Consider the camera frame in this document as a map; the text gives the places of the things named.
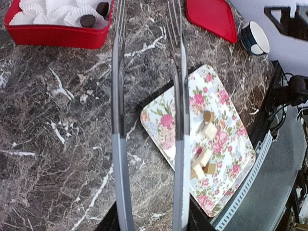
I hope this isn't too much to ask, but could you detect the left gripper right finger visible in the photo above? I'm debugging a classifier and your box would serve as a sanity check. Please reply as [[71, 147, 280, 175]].
[[189, 208, 214, 231]]

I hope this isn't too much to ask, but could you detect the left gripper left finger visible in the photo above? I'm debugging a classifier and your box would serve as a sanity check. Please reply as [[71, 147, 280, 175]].
[[95, 204, 120, 231]]

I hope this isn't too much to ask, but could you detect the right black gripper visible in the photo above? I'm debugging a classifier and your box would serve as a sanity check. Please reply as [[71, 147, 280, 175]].
[[264, 3, 308, 41]]

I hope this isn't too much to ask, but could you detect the dark round chocolate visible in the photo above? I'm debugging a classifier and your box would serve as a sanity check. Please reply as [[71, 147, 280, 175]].
[[80, 14, 96, 28]]

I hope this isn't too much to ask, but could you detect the dark square chocolate bottom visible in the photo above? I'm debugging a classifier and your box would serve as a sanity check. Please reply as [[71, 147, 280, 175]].
[[96, 2, 109, 17]]

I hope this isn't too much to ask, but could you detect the caramel chocolate left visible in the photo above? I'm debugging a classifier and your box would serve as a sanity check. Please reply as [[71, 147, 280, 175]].
[[191, 168, 196, 179]]

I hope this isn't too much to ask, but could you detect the caramel chocolate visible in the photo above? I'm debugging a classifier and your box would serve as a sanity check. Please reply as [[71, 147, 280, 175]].
[[191, 168, 196, 179], [203, 163, 216, 175], [203, 111, 215, 125]]

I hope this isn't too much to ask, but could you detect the white chocolate left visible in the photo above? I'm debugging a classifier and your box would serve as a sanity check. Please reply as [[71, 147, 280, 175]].
[[191, 162, 205, 180]]

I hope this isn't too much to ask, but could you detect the caramel chocolate lower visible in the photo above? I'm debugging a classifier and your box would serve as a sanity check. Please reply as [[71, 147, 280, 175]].
[[203, 163, 216, 175]]

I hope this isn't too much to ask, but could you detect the white chocolate bar middle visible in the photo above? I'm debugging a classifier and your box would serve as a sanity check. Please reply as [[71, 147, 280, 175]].
[[196, 147, 213, 167]]

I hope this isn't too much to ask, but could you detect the white chocolate cube upper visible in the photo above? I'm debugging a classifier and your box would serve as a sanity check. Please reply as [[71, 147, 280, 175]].
[[201, 122, 218, 141]]

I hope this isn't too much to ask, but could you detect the caramel chocolate upper right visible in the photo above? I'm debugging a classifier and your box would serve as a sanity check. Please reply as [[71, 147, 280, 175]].
[[203, 111, 215, 125]]

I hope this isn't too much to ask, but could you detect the red chocolate box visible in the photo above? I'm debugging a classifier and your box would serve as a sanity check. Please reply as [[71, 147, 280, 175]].
[[3, 0, 114, 50]]

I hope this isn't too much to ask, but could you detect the white and dark bowl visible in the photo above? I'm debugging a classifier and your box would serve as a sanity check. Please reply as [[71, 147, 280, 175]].
[[239, 21, 270, 56]]

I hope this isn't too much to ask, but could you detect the red box lid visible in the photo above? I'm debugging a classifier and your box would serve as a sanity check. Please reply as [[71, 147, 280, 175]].
[[185, 0, 238, 44]]

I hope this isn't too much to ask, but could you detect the floral rectangular tray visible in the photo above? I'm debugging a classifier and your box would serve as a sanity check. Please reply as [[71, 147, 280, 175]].
[[141, 64, 256, 217]]

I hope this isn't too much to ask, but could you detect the white slotted cable duct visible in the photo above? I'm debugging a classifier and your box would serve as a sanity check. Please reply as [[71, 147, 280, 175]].
[[212, 131, 273, 231]]

